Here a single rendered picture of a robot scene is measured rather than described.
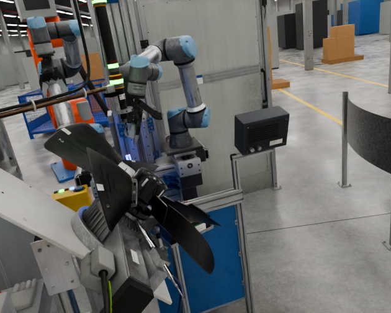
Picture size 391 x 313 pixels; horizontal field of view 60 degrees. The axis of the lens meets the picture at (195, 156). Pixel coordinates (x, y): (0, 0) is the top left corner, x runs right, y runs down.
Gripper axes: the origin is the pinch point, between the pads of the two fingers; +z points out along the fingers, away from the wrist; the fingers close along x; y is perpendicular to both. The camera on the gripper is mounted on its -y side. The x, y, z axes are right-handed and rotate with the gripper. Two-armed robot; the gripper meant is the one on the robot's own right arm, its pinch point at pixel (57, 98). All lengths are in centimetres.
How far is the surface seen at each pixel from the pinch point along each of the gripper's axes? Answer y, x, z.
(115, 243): -79, -13, 35
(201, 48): 128, -115, -7
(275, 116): -21, -100, 25
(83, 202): -19.4, -0.7, 45.4
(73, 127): -44.6, -7.2, 5.9
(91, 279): -92, -6, 35
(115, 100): -54, -23, -2
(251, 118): -19, -88, 24
